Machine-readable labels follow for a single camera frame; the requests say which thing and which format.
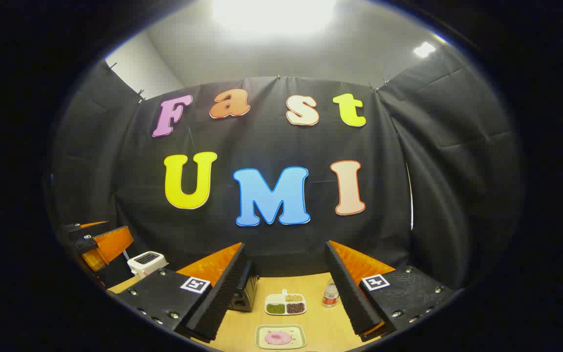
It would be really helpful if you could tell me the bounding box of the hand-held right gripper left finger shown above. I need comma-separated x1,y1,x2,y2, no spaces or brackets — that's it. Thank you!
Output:
108,242,248,343

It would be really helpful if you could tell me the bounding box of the pink donut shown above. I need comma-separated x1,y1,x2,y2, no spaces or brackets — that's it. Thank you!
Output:
264,331,293,346

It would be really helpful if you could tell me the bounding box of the small ceiling light panel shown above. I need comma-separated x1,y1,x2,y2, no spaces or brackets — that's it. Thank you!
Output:
412,42,437,58

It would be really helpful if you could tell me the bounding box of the white toaster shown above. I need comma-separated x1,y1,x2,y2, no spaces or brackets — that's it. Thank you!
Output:
127,251,169,279

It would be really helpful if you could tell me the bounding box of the clear plastic water bottle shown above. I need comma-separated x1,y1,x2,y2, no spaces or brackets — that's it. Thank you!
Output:
322,279,340,308

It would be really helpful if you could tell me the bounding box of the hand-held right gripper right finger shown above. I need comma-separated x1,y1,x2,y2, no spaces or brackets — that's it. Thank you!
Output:
325,240,455,343

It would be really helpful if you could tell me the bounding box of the black electric oven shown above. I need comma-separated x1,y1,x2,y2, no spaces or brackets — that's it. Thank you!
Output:
227,259,259,312

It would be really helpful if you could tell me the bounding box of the large ceiling light panel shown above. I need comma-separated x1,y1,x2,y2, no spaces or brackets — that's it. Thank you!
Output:
211,0,338,35

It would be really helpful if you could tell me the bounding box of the white square plate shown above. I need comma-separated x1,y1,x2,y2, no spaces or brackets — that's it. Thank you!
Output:
255,325,307,350

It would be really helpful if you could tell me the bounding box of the white divided dish with beans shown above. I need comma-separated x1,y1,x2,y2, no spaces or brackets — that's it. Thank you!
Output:
264,289,307,316

